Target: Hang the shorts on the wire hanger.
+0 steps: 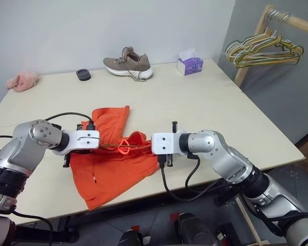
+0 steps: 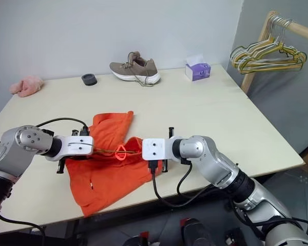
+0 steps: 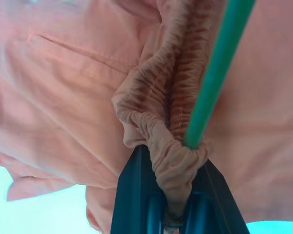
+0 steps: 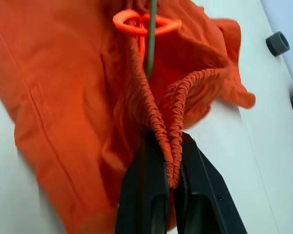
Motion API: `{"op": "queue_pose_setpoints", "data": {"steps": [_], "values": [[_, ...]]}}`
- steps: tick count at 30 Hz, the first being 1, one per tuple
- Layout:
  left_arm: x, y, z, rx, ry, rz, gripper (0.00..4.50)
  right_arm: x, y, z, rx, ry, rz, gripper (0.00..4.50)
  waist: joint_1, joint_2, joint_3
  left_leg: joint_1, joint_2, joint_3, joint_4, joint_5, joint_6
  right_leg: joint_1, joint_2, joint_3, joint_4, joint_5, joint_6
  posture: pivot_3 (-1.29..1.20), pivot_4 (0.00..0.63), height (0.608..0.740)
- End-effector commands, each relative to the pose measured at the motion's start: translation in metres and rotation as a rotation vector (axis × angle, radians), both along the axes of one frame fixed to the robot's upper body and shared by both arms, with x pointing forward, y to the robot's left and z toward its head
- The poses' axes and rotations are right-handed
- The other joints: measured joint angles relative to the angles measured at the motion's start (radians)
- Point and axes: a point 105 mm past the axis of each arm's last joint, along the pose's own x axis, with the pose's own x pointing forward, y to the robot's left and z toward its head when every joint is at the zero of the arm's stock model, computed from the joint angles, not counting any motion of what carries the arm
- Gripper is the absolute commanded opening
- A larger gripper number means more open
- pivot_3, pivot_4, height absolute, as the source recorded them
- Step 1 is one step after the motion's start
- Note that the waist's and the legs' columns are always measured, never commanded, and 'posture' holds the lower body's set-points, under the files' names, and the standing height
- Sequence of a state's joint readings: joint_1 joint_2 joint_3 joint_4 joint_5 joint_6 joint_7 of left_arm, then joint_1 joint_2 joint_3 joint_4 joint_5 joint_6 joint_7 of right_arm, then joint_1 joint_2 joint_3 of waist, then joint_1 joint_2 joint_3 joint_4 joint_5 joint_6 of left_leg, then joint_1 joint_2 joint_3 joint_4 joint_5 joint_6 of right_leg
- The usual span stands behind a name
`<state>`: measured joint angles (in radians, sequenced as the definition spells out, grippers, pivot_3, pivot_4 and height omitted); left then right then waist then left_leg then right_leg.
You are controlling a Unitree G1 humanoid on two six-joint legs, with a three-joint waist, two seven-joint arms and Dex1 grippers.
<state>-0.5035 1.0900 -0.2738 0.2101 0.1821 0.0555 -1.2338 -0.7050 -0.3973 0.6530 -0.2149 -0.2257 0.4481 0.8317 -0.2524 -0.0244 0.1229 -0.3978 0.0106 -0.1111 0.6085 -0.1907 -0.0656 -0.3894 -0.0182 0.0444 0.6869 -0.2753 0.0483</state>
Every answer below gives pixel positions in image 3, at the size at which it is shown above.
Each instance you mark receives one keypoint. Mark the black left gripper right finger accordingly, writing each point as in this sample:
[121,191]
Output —
[210,202]

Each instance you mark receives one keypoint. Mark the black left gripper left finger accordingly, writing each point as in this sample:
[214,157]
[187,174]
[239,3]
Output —
[136,195]

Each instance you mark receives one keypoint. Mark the salmon pink fabric garment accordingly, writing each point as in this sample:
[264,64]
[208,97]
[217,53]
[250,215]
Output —
[63,97]

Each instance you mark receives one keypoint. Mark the green rod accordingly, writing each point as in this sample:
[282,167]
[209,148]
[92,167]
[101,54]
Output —
[217,73]

